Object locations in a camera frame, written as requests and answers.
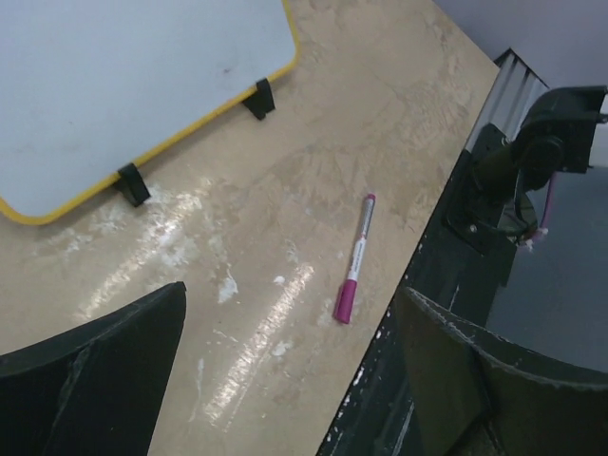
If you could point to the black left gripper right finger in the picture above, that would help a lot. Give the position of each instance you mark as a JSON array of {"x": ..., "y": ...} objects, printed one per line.
[{"x": 499, "y": 385}]

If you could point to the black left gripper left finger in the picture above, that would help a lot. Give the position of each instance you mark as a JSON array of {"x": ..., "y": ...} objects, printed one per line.
[{"x": 96, "y": 389}]

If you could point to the pink and white marker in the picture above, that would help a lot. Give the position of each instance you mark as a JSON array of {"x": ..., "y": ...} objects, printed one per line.
[{"x": 343, "y": 309}]

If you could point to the yellow framed whiteboard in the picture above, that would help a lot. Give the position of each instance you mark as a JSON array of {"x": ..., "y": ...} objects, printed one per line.
[{"x": 89, "y": 87}]

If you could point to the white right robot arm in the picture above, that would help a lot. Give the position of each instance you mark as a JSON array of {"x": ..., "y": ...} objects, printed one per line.
[{"x": 565, "y": 130}]

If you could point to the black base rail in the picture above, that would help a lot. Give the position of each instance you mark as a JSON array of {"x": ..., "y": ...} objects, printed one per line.
[{"x": 377, "y": 415}]

